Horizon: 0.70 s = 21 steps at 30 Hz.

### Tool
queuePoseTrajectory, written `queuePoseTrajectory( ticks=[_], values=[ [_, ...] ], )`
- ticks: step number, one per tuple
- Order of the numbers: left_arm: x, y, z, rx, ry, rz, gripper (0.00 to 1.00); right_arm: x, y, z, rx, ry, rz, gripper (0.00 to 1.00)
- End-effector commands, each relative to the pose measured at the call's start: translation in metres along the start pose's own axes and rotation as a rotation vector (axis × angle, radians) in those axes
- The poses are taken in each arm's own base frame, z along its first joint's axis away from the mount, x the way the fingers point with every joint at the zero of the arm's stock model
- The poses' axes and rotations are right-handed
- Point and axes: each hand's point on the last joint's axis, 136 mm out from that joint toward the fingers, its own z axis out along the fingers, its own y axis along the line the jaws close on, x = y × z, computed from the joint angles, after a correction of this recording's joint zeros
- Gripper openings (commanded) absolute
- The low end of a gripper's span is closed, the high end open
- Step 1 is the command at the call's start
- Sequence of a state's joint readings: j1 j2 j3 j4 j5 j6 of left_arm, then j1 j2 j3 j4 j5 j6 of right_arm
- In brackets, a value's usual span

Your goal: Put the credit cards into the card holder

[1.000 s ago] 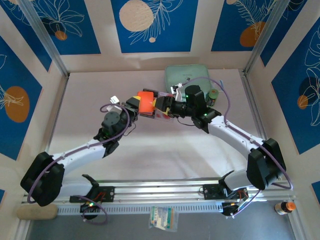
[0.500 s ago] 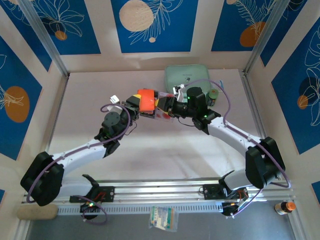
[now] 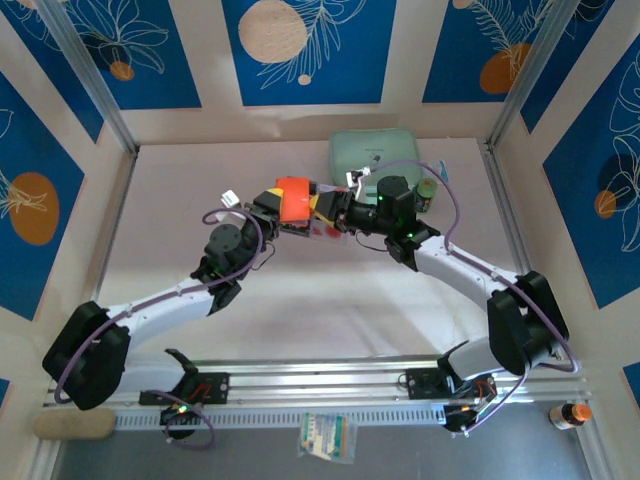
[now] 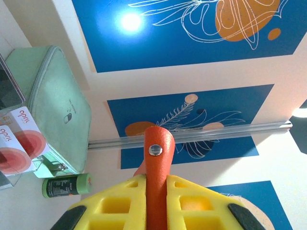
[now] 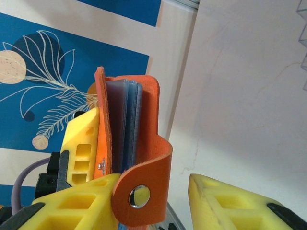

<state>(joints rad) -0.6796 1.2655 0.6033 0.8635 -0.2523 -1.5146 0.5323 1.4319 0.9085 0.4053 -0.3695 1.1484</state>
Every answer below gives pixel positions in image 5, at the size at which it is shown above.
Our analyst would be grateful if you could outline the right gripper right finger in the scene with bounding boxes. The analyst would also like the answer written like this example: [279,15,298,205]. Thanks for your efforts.
[189,173,307,230]

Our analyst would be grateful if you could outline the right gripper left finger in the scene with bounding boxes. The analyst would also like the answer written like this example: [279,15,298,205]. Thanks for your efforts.
[0,172,120,230]

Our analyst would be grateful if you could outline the orange card holder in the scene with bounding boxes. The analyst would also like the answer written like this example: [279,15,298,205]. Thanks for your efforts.
[92,66,173,227]

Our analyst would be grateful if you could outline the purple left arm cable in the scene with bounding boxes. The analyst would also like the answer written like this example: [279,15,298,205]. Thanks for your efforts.
[11,158,52,215]

